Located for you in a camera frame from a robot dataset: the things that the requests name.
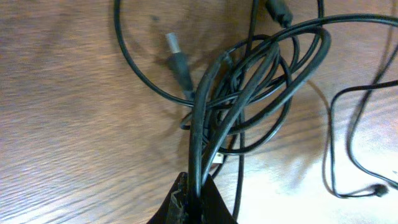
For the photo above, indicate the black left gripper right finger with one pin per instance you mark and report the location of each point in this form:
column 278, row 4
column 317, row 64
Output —
column 214, row 209

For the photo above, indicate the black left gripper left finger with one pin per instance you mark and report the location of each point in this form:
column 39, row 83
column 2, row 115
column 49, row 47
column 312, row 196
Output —
column 174, row 208

